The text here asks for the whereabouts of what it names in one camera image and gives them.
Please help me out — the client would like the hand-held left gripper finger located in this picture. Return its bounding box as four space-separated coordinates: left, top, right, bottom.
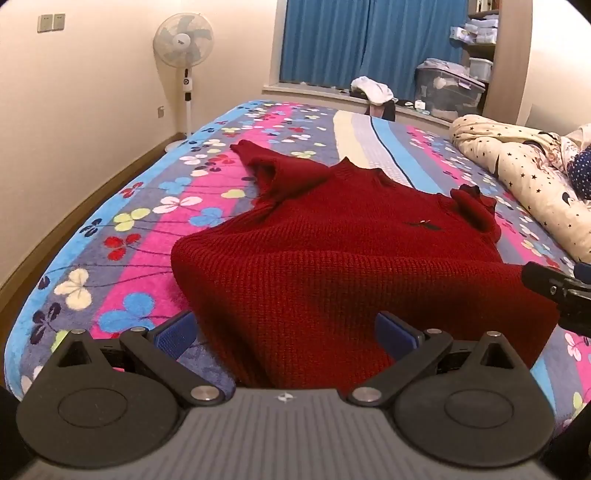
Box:
346 311 532 407

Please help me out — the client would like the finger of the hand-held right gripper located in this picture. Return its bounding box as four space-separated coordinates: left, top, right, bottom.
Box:
522 261 573 303

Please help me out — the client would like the red knit sweater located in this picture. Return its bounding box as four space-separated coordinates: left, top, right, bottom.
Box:
171 140 560 393

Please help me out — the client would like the white clothes pile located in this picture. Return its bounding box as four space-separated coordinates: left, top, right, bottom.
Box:
350 76 395 105

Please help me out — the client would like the cream star-printed quilt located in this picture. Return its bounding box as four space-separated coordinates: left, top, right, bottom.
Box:
450 114 591 265

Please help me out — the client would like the dark blue dotted cloth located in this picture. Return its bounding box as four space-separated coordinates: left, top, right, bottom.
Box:
567 144 591 200

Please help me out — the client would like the clear plastic storage box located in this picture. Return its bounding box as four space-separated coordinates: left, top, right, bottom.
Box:
414 58 488 121

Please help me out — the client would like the small translucent storage box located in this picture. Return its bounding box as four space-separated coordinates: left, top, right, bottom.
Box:
467 57 495 84

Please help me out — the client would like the dark chair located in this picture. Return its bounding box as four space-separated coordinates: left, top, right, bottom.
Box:
365 99 399 122

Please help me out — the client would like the wooden shelf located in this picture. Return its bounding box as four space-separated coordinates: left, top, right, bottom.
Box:
450 0 504 116

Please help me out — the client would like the window sill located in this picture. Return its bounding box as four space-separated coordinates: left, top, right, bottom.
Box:
262 82 455 124

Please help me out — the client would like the floral striped blanket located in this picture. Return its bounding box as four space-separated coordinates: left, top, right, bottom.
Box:
4 100 591 435

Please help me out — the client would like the blue curtain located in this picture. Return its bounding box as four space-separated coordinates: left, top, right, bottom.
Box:
279 0 472 100

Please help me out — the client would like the white standing fan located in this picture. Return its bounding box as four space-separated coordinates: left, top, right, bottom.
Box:
153 12 214 152

